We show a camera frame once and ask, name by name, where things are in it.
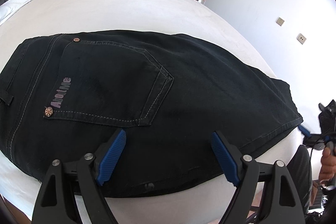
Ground black denim pants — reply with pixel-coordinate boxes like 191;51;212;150
1;30;303;198

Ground person's right hand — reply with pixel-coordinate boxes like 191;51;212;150
318;147;336;182

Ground person's leg black trousers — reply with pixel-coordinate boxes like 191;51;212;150
287;145;313;214

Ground white flat pillow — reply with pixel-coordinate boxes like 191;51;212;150
0;0;32;25

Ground lower wall socket plate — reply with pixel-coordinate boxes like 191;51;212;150
297;34;306;44

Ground upper wall switch plate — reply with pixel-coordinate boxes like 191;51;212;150
276;18;284;26

